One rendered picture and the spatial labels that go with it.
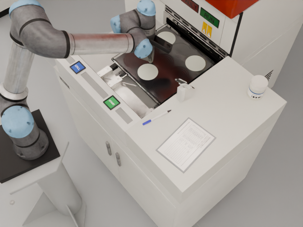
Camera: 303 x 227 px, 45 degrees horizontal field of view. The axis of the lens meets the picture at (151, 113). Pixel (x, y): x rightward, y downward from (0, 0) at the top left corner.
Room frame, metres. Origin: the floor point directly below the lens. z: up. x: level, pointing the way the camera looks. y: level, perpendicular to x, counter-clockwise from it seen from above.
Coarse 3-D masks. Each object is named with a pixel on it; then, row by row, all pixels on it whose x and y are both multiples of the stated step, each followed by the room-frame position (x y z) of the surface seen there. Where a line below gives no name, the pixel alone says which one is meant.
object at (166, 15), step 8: (168, 16) 1.44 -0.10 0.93; (168, 24) 1.44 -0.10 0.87; (176, 24) 1.39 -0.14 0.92; (176, 32) 1.39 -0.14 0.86; (192, 32) 1.31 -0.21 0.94; (200, 40) 1.26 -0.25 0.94; (200, 48) 1.26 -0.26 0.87; (208, 48) 1.21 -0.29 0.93; (208, 56) 1.21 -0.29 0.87; (216, 56) 1.17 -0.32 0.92; (224, 56) 1.15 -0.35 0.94
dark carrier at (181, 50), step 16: (160, 32) 1.35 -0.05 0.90; (176, 48) 1.24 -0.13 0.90; (192, 48) 1.24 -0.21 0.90; (128, 64) 1.14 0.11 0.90; (160, 64) 1.14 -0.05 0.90; (176, 64) 1.14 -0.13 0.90; (208, 64) 1.13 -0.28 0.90; (144, 80) 1.04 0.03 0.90; (160, 80) 1.04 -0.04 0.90; (192, 80) 1.04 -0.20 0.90; (160, 96) 0.95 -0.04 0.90
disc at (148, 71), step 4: (144, 64) 1.14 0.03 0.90; (148, 64) 1.14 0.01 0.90; (152, 64) 1.14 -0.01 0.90; (140, 68) 1.11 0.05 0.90; (144, 68) 1.11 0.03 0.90; (148, 68) 1.11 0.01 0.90; (152, 68) 1.11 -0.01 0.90; (156, 68) 1.11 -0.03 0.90; (140, 72) 1.09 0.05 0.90; (144, 72) 1.09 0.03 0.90; (148, 72) 1.09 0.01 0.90; (152, 72) 1.09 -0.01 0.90; (156, 72) 1.09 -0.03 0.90; (140, 76) 1.07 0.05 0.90; (144, 76) 1.07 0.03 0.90; (148, 76) 1.07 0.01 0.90; (152, 76) 1.07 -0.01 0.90
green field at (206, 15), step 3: (201, 9) 1.28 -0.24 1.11; (201, 12) 1.28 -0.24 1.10; (204, 12) 1.27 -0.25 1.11; (204, 15) 1.27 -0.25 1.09; (207, 15) 1.25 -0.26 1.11; (210, 15) 1.24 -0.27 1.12; (207, 18) 1.25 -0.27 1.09; (210, 18) 1.24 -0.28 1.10; (213, 18) 1.22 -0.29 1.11; (210, 21) 1.24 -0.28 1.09; (213, 21) 1.22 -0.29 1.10; (216, 21) 1.21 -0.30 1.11; (213, 24) 1.22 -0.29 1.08; (216, 24) 1.21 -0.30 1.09
